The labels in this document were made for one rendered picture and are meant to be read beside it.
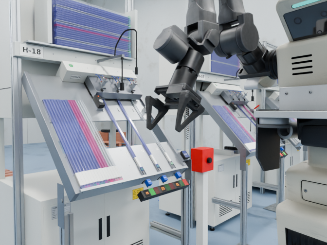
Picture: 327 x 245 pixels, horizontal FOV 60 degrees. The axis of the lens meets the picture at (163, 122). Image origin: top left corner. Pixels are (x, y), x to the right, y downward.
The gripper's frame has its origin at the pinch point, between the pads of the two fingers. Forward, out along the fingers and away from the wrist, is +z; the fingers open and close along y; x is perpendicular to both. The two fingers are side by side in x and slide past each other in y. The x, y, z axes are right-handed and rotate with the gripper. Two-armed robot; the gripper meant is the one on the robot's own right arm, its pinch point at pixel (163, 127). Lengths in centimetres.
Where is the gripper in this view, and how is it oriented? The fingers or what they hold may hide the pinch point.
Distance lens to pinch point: 63.3
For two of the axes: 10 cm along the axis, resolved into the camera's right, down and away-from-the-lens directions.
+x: 6.5, 4.8, 5.9
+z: -3.7, 8.8, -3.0
